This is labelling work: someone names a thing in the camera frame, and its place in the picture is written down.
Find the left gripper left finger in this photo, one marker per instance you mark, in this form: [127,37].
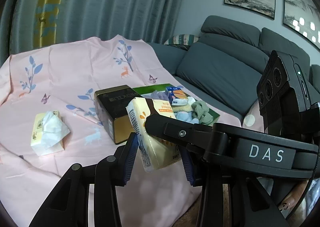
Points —
[67,203]

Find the cream knitted towel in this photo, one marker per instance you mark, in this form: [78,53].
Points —
[187,108]

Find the person's hand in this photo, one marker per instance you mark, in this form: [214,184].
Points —
[291,200]

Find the black gold tin box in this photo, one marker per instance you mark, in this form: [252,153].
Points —
[110,105]

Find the grey curtain with yellow band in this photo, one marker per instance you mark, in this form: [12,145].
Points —
[33,24]

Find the blue plush elephant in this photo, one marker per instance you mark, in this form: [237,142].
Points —
[186,117]

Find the striped cushion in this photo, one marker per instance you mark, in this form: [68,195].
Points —
[183,41]

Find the green cardboard box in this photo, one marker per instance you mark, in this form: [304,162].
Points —
[162,87]

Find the yellow tissue box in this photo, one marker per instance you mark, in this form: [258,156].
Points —
[48,133]

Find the green cloth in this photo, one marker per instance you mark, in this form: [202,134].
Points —
[201,112]

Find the purple mesh bath pouf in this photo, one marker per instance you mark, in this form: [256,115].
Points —
[157,95]

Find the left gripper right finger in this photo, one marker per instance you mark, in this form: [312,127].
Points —
[243,200]

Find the blue tissue packet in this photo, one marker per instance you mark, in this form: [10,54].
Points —
[176,96]

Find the grey sofa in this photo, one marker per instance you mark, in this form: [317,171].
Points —
[224,66]

